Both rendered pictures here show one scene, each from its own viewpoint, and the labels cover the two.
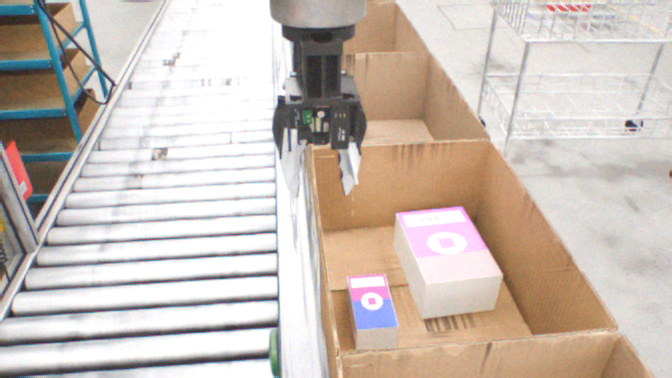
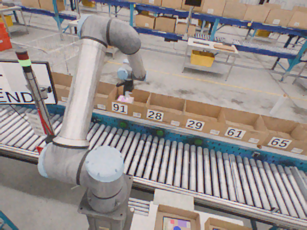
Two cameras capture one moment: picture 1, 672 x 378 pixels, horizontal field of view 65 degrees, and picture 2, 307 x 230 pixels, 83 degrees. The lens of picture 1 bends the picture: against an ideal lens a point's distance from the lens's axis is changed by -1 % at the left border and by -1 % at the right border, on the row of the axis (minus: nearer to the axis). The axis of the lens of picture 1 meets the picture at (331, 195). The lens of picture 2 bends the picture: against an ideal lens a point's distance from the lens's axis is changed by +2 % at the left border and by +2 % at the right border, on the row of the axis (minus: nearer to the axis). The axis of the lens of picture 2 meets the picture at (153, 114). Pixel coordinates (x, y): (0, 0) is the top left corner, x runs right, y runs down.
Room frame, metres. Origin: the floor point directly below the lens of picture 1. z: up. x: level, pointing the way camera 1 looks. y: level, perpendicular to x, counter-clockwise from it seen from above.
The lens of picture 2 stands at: (-0.03, 1.30, 2.04)
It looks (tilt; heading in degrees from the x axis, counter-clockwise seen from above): 38 degrees down; 281
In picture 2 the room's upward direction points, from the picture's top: 9 degrees clockwise
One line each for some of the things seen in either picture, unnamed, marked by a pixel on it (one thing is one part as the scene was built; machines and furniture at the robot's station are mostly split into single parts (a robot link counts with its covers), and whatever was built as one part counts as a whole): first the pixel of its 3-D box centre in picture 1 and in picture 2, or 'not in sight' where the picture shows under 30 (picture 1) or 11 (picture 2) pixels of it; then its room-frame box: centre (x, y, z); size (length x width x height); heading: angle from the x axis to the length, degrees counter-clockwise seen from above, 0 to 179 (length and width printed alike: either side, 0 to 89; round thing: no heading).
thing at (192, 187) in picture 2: not in sight; (192, 166); (-0.25, 0.25, 0.72); 0.52 x 0.05 x 0.05; 96
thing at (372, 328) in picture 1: (370, 311); not in sight; (0.51, -0.05, 0.91); 0.10 x 0.06 x 0.05; 6
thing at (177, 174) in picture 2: not in sight; (178, 163); (-0.12, 0.26, 0.72); 0.52 x 0.05 x 0.05; 96
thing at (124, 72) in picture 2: not in sight; (125, 72); (0.48, 0.13, 1.43); 0.12 x 0.12 x 0.09; 7
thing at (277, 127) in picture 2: not in sight; (280, 133); (-1.01, -0.28, 0.96); 0.39 x 0.29 x 0.17; 6
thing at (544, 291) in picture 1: (426, 269); (129, 101); (0.54, -0.13, 0.96); 0.39 x 0.29 x 0.17; 6
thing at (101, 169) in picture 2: not in sight; (104, 170); (0.22, 0.92, 1.36); 0.17 x 0.15 x 0.18; 7
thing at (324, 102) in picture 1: (320, 82); (128, 84); (0.50, 0.01, 1.25); 0.09 x 0.08 x 0.12; 5
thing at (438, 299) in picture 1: (443, 259); (125, 101); (0.61, -0.17, 0.92); 0.16 x 0.11 x 0.07; 9
